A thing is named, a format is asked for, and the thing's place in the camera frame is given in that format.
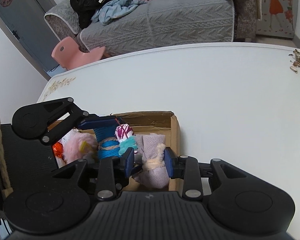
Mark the blue ribbed sock pastel tie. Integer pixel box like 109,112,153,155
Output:
93,125,120,160

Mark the light blue clothing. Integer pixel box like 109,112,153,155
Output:
91,0,147,25

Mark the lilac cloth cream tie bundle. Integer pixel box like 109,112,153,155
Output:
133,133,170,189

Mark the grey sofa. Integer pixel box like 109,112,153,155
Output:
44,0,257,56

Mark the decorated cabinet girl sticker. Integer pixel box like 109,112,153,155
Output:
256,0,298,39

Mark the orange plastic bundle in box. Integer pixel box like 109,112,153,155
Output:
52,142,64,159

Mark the seed shell pile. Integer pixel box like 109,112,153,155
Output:
289,49,300,74

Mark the pink plastic chair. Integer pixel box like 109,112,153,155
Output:
51,36,109,70

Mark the brown cardboard box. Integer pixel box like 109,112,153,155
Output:
1,110,181,198

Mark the grey door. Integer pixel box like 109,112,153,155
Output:
0,0,58,75

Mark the magenta white sock teal tie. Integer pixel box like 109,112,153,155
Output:
115,124,138,156

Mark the pink fluffy pompom bundle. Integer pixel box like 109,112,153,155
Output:
56,129,98,164

